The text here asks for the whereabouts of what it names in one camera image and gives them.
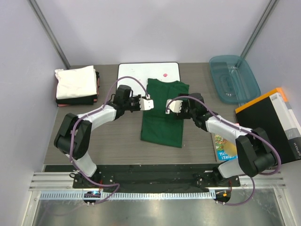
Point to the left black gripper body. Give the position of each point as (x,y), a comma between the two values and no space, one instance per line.
(133,104)

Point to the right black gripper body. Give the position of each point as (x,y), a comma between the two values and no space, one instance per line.
(186,112)

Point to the green polo t shirt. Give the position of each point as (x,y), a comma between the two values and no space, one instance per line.
(158,127)

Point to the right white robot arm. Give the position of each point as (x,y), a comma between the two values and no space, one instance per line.
(255,153)

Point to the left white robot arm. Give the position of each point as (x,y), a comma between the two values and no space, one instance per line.
(74,134)

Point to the white board mat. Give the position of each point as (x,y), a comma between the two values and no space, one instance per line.
(136,75)

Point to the colourful picture book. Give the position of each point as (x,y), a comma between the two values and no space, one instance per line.
(220,154)

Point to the teal plastic bin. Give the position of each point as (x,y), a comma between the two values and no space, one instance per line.
(234,80)

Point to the yellow cup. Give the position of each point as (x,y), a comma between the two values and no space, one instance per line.
(230,149)

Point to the black orange file box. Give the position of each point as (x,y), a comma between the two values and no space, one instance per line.
(273,113)

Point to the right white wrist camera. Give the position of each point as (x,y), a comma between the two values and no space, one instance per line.
(173,106)

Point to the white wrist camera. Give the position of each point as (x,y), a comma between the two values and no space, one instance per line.
(173,106)
(146,103)

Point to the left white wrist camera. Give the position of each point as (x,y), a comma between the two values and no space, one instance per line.
(146,103)

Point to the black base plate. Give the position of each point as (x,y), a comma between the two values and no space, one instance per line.
(164,177)

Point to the aluminium rail frame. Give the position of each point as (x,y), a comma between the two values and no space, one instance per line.
(157,195)

